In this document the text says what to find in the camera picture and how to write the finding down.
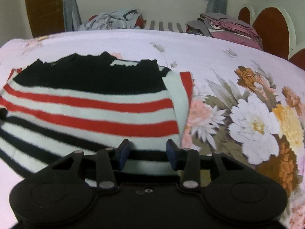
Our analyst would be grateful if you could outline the brown wooden door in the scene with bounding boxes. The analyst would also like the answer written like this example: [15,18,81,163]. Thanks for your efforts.
[25,0,65,37]

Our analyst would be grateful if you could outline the left grey curtain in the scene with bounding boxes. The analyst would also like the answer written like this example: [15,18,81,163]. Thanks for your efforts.
[62,0,81,31]

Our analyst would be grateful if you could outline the pink floral bed sheet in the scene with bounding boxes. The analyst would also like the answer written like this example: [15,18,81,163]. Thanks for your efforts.
[1,30,304,228]

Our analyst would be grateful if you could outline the grey striped mattress cover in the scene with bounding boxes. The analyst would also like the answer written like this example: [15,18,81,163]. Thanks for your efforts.
[144,20,187,33]

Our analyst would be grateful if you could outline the red white scalloped headboard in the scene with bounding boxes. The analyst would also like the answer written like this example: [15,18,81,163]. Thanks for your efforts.
[238,6,304,69]

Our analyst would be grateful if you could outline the stack of folded pink bedding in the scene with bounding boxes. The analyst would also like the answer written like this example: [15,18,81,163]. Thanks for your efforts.
[186,12,263,50]

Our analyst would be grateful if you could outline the pile of grey clothes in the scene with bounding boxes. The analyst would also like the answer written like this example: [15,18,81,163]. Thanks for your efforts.
[79,8,146,31]

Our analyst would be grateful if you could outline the striped knit child sweater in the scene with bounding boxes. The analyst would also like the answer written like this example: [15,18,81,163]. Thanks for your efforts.
[1,52,193,177]

